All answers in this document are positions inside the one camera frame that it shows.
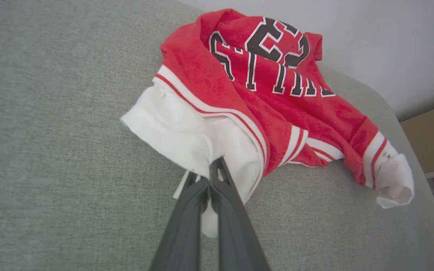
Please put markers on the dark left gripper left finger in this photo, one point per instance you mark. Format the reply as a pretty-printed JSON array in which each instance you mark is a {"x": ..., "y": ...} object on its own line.
[{"x": 183, "y": 233}]

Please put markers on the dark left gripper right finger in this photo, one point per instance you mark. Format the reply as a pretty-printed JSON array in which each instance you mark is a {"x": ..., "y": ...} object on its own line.
[{"x": 236, "y": 233}]

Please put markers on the red and white jersey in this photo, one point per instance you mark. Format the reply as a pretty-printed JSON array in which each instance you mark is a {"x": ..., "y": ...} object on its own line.
[{"x": 269, "y": 94}]

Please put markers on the grey fabric sofa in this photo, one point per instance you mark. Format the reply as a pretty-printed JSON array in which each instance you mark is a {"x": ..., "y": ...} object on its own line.
[{"x": 51, "y": 150}]

